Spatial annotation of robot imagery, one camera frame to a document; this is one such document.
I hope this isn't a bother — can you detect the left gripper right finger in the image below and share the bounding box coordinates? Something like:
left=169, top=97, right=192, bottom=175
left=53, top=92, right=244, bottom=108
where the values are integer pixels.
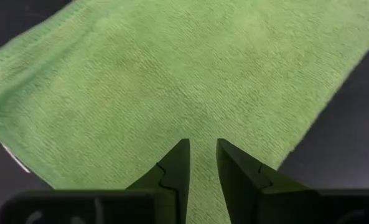
left=215, top=138, right=310, bottom=224

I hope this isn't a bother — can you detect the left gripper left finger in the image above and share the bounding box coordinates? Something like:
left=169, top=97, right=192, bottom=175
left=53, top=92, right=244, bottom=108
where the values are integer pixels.
left=126, top=138, right=191, bottom=224

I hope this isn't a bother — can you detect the green microfiber towel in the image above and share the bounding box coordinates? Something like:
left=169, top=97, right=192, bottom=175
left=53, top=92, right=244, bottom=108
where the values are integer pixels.
left=0, top=0, right=369, bottom=224

